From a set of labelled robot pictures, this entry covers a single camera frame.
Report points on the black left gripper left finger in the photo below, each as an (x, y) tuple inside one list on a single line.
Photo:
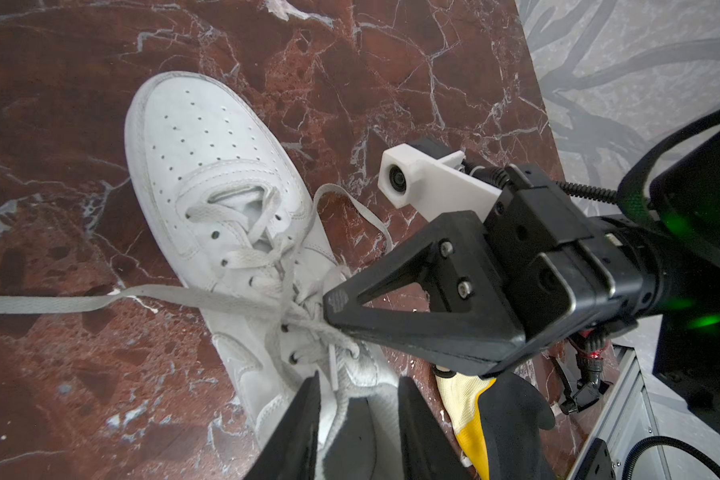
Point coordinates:
[(291, 452)]

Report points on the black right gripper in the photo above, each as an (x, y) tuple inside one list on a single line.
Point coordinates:
[(439, 295)]

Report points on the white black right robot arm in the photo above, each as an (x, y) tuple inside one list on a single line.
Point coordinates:
[(674, 191)]

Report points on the white leather sneaker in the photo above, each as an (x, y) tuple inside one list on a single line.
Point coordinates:
[(187, 130)]

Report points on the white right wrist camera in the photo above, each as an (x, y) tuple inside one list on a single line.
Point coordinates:
[(431, 177)]

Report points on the grey-white shoelace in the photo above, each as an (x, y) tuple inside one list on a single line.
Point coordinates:
[(216, 294)]

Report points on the black yellow work glove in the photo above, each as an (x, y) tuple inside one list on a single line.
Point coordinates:
[(497, 422)]

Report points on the aluminium frame profiles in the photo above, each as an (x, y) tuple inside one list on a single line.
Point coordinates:
[(626, 416)]

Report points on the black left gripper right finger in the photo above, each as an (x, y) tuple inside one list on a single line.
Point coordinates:
[(425, 450)]

